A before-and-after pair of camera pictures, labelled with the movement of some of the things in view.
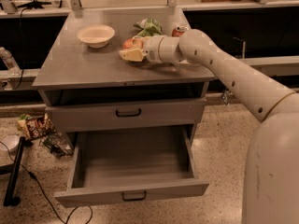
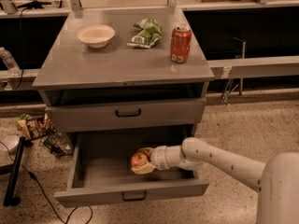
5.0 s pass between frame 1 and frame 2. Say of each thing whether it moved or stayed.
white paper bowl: stayed
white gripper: moved
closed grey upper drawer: stayed
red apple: moved
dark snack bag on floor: stayed
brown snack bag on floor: stayed
